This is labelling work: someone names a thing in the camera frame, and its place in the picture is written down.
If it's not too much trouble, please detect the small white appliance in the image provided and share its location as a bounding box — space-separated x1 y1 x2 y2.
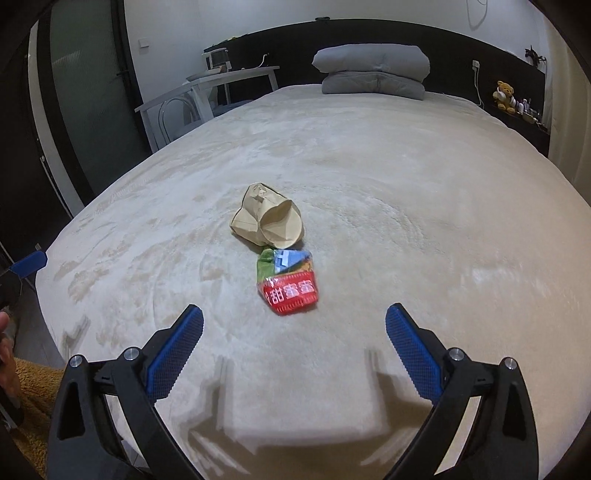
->
202 48 231 74

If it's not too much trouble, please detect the cream curtain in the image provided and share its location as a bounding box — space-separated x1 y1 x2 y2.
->
545 20 591 203

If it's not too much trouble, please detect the red green snack bag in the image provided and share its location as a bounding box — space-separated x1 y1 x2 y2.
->
256 248 318 315

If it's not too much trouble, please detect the left hand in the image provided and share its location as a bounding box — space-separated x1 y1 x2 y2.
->
0 311 21 407

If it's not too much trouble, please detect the crumpled beige paper cup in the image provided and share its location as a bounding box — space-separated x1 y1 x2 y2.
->
229 183 304 249

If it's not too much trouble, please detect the black figurine on headboard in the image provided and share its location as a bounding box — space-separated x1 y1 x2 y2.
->
525 46 547 68

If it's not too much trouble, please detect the white desk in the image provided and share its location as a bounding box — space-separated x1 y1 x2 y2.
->
134 66 280 153

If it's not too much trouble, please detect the white charger cable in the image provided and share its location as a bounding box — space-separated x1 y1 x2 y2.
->
471 58 486 110

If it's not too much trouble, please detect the upper grey pillow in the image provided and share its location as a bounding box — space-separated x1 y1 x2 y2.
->
312 44 430 82

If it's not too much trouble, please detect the dark glass door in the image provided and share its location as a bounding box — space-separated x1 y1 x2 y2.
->
28 1 151 217

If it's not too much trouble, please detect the black nightstand with clutter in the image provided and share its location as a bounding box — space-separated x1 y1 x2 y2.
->
487 99 550 157

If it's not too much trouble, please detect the brown teddy bear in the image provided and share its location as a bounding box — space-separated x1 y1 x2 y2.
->
493 80 517 115

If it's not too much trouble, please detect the white metal chair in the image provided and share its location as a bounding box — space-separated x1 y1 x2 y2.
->
157 93 204 144

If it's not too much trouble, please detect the black headboard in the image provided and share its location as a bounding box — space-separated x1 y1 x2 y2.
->
202 18 551 158

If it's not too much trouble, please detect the beige plush bed blanket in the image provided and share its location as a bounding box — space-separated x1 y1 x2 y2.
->
36 85 590 479

